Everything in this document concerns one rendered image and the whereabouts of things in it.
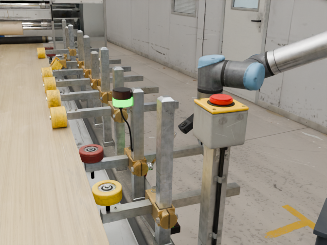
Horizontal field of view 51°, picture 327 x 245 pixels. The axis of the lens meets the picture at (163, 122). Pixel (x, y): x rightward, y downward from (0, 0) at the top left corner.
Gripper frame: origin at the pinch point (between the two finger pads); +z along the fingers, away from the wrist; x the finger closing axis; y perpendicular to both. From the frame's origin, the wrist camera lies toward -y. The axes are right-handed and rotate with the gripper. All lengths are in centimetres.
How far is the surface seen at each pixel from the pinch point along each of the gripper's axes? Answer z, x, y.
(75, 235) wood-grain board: -9, -41, -52
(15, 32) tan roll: -20, 251, -69
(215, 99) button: -41, -56, -27
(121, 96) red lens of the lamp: -28.3, -6.9, -31.6
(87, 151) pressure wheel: -9.2, -1.2, -42.6
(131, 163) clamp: -4.1, -5.0, -29.2
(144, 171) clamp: -2.1, -8.6, -25.8
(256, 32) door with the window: -3, 278, 216
